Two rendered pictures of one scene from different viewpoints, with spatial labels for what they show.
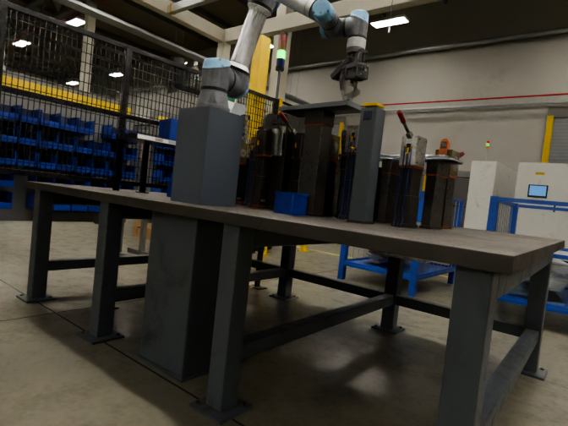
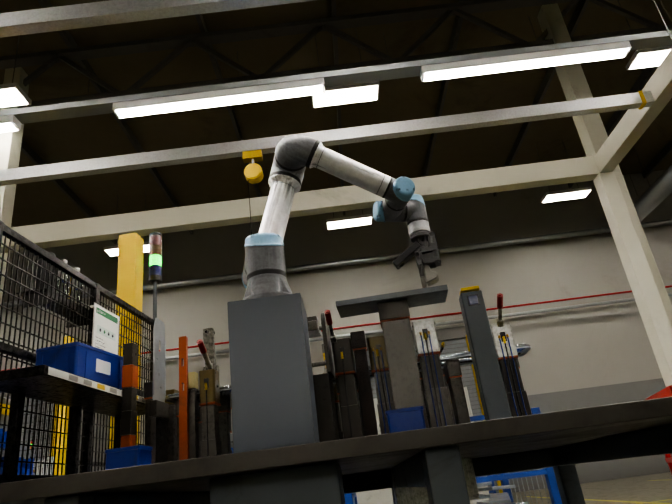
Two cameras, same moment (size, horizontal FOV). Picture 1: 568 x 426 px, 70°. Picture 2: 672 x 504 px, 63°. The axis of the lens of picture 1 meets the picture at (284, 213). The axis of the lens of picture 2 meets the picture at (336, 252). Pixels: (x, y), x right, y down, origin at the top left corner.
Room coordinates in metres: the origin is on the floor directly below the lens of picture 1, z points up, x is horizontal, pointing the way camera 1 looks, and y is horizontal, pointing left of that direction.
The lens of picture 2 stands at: (0.46, 1.14, 0.60)
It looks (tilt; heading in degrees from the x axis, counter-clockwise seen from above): 23 degrees up; 321
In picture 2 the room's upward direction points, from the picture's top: 7 degrees counter-clockwise
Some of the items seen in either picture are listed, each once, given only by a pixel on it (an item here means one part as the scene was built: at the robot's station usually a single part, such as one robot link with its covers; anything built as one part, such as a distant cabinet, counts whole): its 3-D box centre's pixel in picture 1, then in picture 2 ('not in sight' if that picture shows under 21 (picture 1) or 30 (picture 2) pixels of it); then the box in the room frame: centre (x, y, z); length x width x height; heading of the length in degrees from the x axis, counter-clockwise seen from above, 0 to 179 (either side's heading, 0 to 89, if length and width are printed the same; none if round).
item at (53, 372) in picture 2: (192, 148); (90, 396); (2.61, 0.63, 1.02); 0.90 x 0.22 x 0.03; 137
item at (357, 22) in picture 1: (357, 26); (414, 211); (1.66, -0.22, 1.49); 0.09 x 0.08 x 0.11; 66
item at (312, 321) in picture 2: (280, 161); (308, 384); (2.07, 0.05, 0.95); 0.18 x 0.13 x 0.49; 47
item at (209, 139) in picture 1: (207, 158); (274, 377); (1.77, 0.36, 0.90); 0.20 x 0.20 x 0.40; 52
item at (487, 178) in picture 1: (493, 199); not in sight; (9.76, -4.99, 1.22); 2.40 x 0.54 x 2.45; 139
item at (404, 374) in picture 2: (314, 163); (403, 370); (1.75, -0.11, 0.92); 0.10 x 0.08 x 0.45; 47
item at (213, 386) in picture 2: (236, 173); (209, 421); (2.33, 0.30, 0.87); 0.10 x 0.07 x 0.35; 137
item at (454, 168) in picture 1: (444, 190); not in sight; (1.90, -0.74, 0.88); 0.14 x 0.09 x 0.36; 137
